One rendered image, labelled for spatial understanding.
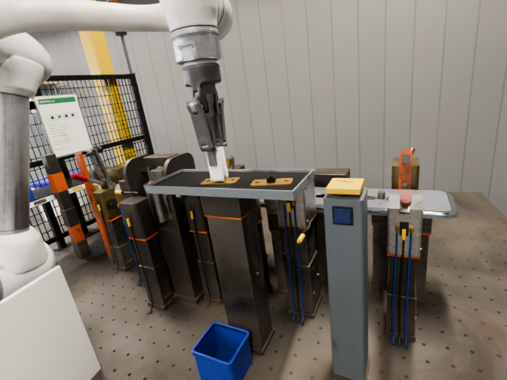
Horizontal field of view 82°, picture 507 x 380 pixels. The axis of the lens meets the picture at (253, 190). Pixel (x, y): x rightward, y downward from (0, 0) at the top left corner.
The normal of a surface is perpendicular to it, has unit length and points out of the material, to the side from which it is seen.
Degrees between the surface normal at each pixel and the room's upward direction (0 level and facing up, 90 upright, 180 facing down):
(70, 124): 90
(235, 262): 90
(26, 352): 90
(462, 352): 0
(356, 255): 90
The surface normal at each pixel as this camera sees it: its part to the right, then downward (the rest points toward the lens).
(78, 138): 0.89, 0.04
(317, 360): -0.13, -0.94
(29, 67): 0.98, 0.20
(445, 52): -0.33, 0.34
